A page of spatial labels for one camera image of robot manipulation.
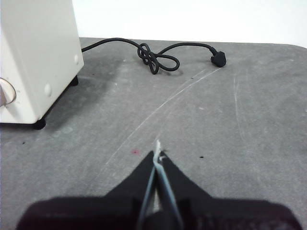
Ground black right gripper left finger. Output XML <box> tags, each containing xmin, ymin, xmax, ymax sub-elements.
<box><xmin>15</xmin><ymin>150</ymin><xmax>156</xmax><ymax>230</ymax></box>

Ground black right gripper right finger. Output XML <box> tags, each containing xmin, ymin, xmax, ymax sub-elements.
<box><xmin>157</xmin><ymin>153</ymin><xmax>302</xmax><ymax>230</ymax></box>

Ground cream oven timer knob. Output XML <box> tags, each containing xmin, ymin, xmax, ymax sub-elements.
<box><xmin>0</xmin><ymin>77</ymin><xmax>18</xmax><ymax>107</ymax></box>

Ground cream Toshiba toaster oven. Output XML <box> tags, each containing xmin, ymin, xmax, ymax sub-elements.
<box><xmin>0</xmin><ymin>0</ymin><xmax>85</xmax><ymax>130</ymax></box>

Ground black power cord with plug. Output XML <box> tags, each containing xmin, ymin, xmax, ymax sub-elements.
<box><xmin>81</xmin><ymin>37</ymin><xmax>227</xmax><ymax>75</ymax></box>

